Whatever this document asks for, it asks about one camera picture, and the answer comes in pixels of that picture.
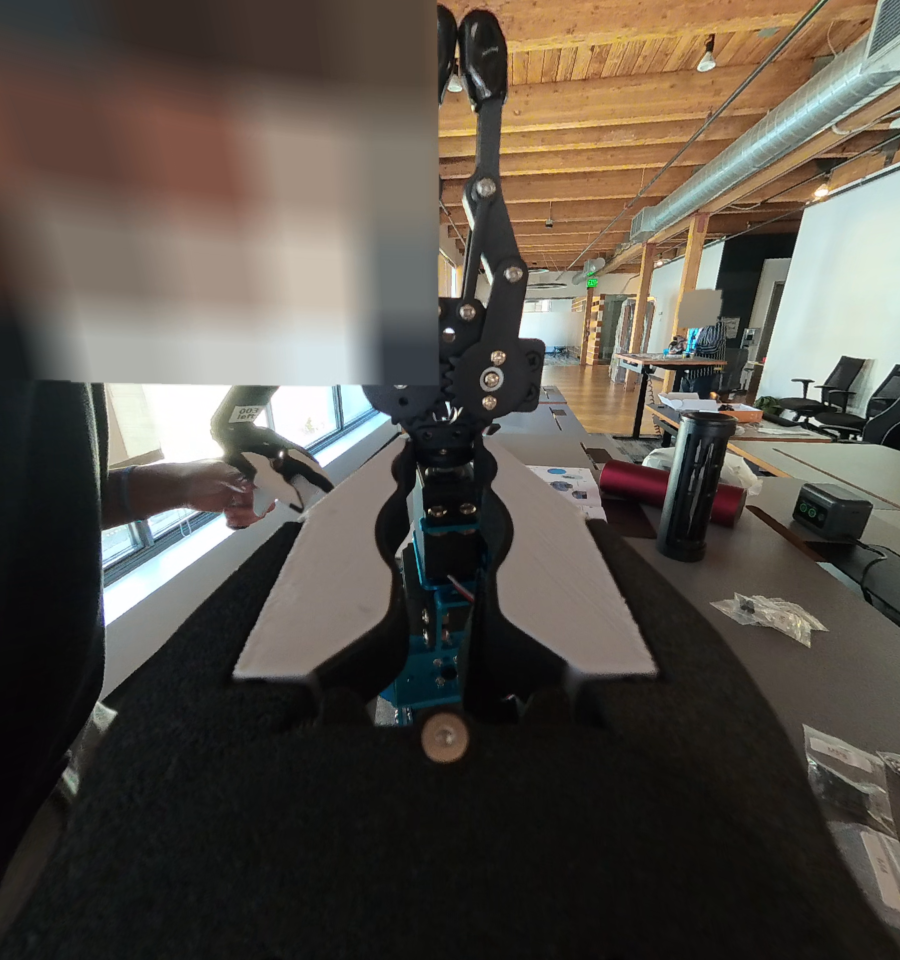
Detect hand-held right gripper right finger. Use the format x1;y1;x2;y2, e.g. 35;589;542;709
480;438;659;691

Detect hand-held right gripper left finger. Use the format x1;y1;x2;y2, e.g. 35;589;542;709
234;435;421;691

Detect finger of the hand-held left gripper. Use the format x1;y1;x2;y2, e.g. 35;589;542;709
264;435;337;516

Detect black toy robot claw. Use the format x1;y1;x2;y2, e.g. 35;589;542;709
362;6;550;439

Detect person's left forearm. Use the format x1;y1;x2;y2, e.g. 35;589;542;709
102;461;188;531

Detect dark grey desk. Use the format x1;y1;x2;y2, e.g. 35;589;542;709
480;387;900;960

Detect cluttered office desk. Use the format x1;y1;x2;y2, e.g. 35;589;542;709
647;392;835;445

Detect wooden standing desk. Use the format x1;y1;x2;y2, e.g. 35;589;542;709
614;351;730;442

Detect black desk panel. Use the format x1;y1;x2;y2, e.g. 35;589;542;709
854;546;900;648

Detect person's left hand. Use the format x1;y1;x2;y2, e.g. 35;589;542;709
180;456;280;532

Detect large window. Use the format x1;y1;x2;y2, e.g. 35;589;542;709
102;381;394;580

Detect printed instruction sheet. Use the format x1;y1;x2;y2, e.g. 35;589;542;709
527;464;610;525

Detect red tube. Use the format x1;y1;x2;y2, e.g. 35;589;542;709
596;459;752;528

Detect black cylindrical flask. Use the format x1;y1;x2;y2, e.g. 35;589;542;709
656;408;740;565

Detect small clear parts bag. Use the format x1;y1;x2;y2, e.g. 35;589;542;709
711;591;830;651

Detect white plastic bag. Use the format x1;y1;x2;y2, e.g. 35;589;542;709
719;449;764;498

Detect small black box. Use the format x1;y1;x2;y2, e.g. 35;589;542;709
791;482;875;543

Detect beige office table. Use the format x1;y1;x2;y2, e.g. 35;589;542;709
726;438;900;520

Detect wooden column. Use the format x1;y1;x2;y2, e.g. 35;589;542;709
674;212;710;355

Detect black office chair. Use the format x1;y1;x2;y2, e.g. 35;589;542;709
791;354;900;453

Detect pile of small parts bags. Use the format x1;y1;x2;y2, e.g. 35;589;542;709
801;722;900;940

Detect silver ventilation duct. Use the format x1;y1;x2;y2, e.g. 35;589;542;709
629;0;900;244

